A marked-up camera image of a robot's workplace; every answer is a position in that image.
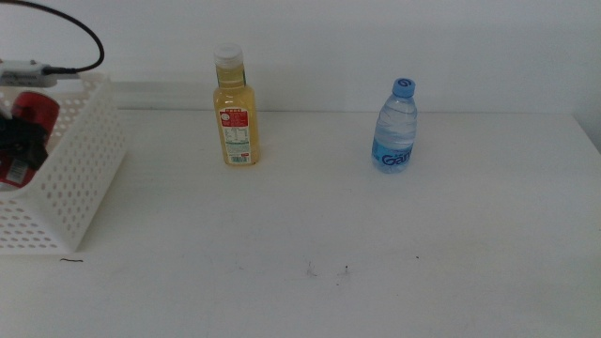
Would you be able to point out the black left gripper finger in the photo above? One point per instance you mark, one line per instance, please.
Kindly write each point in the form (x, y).
(23, 138)

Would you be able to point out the red soda can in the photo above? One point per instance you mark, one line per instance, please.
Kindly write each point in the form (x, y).
(40, 108)

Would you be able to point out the yellow juice bottle white cap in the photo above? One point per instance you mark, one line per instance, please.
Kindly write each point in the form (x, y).
(236, 105)

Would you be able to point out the clear water bottle blue cap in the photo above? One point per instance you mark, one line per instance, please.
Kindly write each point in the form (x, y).
(395, 127)

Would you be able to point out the white perforated plastic basket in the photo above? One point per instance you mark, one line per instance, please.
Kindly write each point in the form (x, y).
(80, 183)

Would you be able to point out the small black thread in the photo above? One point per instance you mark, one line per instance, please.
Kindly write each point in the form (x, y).
(72, 260)

